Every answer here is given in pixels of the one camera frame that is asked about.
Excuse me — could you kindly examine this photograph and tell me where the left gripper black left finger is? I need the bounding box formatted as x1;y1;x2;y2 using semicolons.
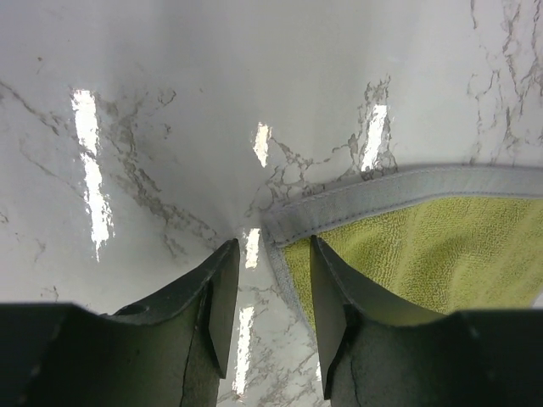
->
1;239;239;406

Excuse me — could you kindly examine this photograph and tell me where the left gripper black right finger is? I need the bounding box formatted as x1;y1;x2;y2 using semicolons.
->
311;237;542;406

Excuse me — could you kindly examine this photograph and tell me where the grey green towel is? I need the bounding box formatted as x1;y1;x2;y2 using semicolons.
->
262;166;542;326

